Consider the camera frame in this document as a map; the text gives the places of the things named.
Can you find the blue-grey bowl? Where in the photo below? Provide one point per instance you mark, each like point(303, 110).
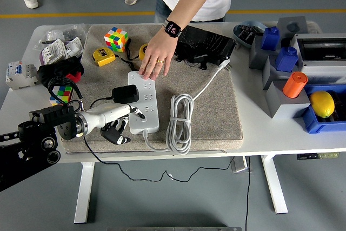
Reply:
point(239, 29)

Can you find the beige rounded object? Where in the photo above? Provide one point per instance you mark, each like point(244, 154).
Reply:
point(314, 26)

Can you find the glossy black case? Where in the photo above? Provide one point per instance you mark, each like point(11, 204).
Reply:
point(205, 44)

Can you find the white power strip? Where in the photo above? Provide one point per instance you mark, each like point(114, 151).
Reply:
point(147, 98)

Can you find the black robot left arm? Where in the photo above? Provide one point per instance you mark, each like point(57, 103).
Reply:
point(27, 155)

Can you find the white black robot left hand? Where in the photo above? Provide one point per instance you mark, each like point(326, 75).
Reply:
point(108, 113)

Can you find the orange cylinder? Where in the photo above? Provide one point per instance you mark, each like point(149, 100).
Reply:
point(294, 85)

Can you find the yellow lemon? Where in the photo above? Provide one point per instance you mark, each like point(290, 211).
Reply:
point(321, 105)

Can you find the blue plastic bin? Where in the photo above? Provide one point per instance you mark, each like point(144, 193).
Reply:
point(324, 126)

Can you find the grey electrical enclosure box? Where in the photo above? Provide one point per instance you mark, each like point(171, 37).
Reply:
point(319, 68)

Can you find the white circuit breaker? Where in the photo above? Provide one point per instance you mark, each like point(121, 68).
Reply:
point(19, 75)

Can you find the black item in bin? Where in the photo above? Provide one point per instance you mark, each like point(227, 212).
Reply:
point(340, 106)

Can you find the red clip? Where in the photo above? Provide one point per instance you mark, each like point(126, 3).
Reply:
point(73, 78)

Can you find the black pen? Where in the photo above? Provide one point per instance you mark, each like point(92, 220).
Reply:
point(47, 42)

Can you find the black cloth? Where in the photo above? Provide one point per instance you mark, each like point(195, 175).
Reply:
point(54, 70)

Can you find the black binder clips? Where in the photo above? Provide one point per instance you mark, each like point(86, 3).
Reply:
point(247, 35)

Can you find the blue bottle-shaped block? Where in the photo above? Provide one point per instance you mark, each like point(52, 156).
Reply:
point(286, 60)
point(270, 39)

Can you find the small colourful puzzle cube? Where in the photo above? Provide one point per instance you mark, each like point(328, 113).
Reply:
point(65, 93)

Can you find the grey metal bracket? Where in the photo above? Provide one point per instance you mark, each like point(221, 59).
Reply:
point(239, 164)

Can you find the person's left hand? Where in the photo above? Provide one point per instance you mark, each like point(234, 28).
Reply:
point(158, 49)

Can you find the large colourful puzzle cube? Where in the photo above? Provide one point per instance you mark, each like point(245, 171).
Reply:
point(116, 39)

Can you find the yellow tape measure printed five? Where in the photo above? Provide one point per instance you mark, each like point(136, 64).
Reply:
point(142, 52)

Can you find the white wall socket panel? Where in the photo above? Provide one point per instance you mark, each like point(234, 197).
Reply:
point(52, 51)

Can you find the white plastic socket part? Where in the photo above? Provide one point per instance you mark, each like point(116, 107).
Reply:
point(73, 47)

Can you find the yellow tape measure dark label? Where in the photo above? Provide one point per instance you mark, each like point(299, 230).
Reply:
point(103, 58)

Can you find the grey block with round hole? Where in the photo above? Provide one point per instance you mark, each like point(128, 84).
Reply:
point(293, 26)

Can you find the black wrist watch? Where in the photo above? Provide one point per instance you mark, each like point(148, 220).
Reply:
point(172, 28)

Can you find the grey-brown mat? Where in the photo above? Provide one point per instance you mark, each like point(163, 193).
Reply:
point(211, 112)

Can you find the black power adapter plug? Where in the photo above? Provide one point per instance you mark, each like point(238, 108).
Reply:
point(125, 94)

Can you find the clear plastic bag of parts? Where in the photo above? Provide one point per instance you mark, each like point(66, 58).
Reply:
point(54, 32)

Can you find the table height control panel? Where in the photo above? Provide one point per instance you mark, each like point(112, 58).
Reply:
point(319, 155)

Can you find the white table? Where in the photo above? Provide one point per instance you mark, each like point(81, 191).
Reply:
point(270, 139)

